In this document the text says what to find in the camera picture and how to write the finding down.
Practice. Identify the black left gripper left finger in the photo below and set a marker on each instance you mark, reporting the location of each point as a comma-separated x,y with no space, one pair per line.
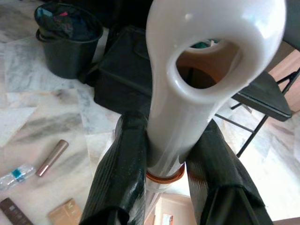
122,168

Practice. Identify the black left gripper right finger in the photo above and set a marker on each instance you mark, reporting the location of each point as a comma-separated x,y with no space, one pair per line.
218,173

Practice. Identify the rose gold tube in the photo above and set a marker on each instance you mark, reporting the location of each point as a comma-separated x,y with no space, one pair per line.
52,158

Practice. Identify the tan flat box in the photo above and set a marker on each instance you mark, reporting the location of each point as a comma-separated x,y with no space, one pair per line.
65,213

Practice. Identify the black folding chair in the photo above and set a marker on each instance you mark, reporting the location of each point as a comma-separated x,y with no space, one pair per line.
264,98

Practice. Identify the black square case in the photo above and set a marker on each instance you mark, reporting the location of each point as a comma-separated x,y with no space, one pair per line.
124,77

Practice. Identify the clear plastic bottle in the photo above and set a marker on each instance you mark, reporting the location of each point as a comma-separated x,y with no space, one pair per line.
16,177

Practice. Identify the dark brown flat box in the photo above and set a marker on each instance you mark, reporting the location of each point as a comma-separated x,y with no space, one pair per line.
14,213

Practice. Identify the black plastic bin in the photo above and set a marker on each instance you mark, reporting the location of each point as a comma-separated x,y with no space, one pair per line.
68,56

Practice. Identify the dark crumpled cloth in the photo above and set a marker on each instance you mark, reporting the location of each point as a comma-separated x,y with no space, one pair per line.
58,22

